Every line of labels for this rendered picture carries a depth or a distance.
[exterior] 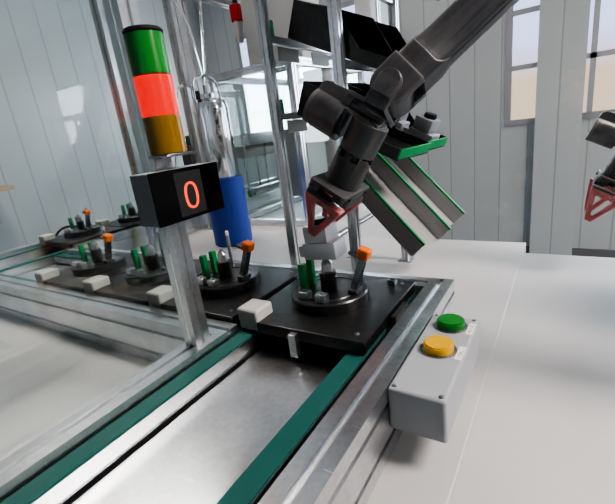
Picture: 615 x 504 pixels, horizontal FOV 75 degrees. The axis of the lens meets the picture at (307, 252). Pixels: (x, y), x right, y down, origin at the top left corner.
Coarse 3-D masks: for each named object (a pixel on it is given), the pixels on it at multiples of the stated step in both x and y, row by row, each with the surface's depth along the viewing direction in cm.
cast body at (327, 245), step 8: (320, 216) 69; (304, 232) 68; (320, 232) 67; (328, 232) 67; (336, 232) 69; (304, 240) 69; (312, 240) 68; (320, 240) 67; (328, 240) 67; (336, 240) 67; (344, 240) 69; (304, 248) 69; (312, 248) 68; (320, 248) 68; (328, 248) 67; (336, 248) 67; (344, 248) 69; (304, 256) 70; (312, 256) 69; (320, 256) 68; (328, 256) 67; (336, 256) 67
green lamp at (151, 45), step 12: (132, 36) 49; (144, 36) 49; (156, 36) 50; (132, 48) 49; (144, 48) 49; (156, 48) 50; (132, 60) 50; (144, 60) 50; (156, 60) 50; (168, 60) 52; (132, 72) 51; (144, 72) 50; (156, 72) 51; (168, 72) 52
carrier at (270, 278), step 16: (224, 256) 84; (208, 272) 86; (224, 272) 84; (256, 272) 86; (272, 272) 90; (288, 272) 89; (208, 288) 80; (224, 288) 79; (240, 288) 80; (256, 288) 82; (272, 288) 81; (208, 304) 77; (224, 304) 76; (240, 304) 75; (224, 320) 72
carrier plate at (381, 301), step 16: (288, 288) 80; (384, 288) 74; (400, 288) 73; (272, 304) 74; (288, 304) 73; (368, 304) 69; (384, 304) 68; (400, 304) 69; (272, 320) 67; (288, 320) 66; (304, 320) 66; (320, 320) 65; (336, 320) 64; (352, 320) 64; (368, 320) 63; (384, 320) 63; (304, 336) 62; (320, 336) 61; (336, 336) 59; (352, 336) 59; (368, 336) 58
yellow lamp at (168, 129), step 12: (144, 120) 52; (156, 120) 52; (168, 120) 52; (180, 120) 54; (156, 132) 52; (168, 132) 53; (180, 132) 54; (156, 144) 53; (168, 144) 53; (180, 144) 54
